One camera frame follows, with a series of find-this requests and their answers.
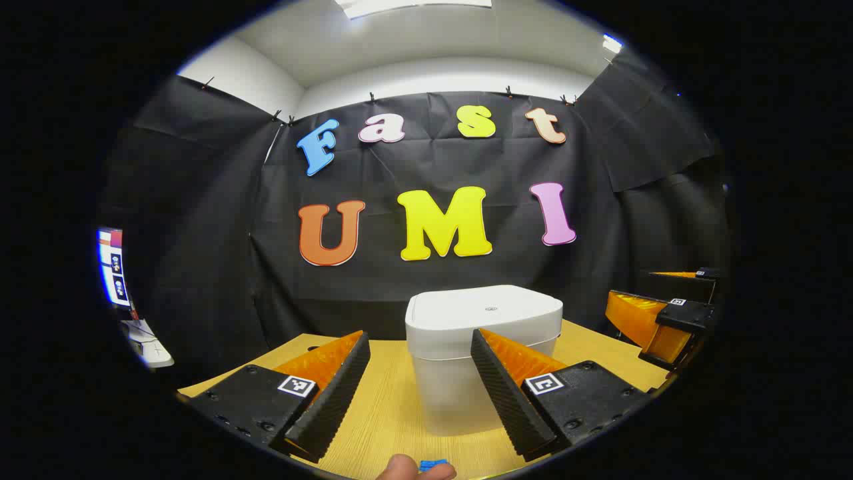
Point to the computer monitor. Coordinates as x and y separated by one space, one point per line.
114 266

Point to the white desktop garbage bin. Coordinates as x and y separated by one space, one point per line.
483 313

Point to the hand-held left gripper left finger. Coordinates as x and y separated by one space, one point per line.
333 400

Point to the blue paper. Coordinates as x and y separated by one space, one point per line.
433 464

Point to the white side table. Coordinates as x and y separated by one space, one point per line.
150 350

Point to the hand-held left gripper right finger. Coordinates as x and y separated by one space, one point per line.
510 406

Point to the wooden desktop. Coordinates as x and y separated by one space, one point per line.
393 400

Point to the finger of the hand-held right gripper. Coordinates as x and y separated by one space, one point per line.
683 316
706 273

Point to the ceiling light panel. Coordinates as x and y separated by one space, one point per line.
413 5
612 44

